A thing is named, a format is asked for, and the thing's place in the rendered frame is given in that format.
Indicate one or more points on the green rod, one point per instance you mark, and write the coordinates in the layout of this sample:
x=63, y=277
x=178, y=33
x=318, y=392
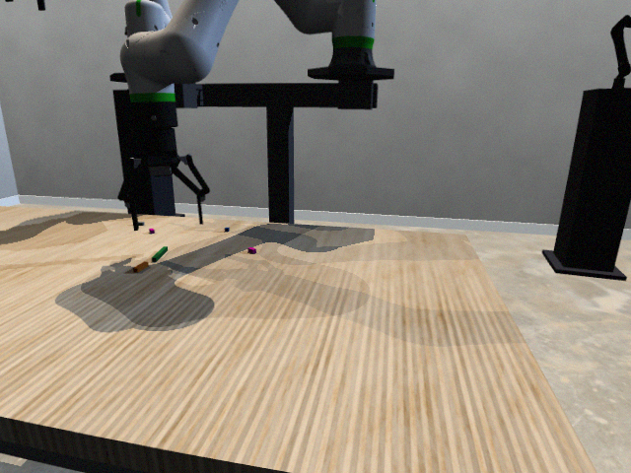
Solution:
x=159, y=254

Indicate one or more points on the orange rod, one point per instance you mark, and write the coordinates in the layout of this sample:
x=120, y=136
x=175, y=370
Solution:
x=140, y=267

